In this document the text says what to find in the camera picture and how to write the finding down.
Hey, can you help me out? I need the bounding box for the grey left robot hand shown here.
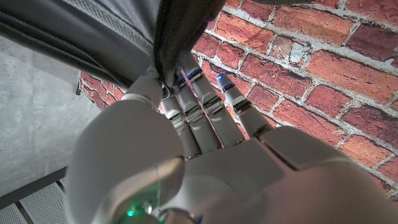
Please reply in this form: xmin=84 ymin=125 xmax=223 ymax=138
xmin=65 ymin=52 xmax=398 ymax=224

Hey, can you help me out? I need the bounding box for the grey perforated metal panel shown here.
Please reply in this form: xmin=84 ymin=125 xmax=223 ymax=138
xmin=0 ymin=166 xmax=69 ymax=224

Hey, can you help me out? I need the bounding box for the black backpack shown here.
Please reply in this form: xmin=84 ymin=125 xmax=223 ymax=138
xmin=0 ymin=0 xmax=315 ymax=97

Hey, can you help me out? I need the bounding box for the red brick print backdrop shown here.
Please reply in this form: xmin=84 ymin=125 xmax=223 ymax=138
xmin=77 ymin=0 xmax=398 ymax=203

